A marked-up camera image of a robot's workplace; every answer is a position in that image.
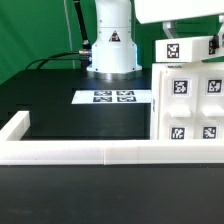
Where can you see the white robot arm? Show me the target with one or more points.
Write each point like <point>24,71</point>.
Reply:
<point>114,51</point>

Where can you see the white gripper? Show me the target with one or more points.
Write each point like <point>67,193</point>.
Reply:
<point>150,11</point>

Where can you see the white cabinet body box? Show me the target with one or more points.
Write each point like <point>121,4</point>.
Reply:
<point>190,68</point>

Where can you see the white marker base plate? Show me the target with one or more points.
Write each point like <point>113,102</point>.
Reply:
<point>111,96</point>

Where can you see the white U-shaped fence frame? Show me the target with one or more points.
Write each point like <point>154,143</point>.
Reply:
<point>15,151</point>

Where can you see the white cabinet top block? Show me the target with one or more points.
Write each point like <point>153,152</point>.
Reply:
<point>189,49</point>

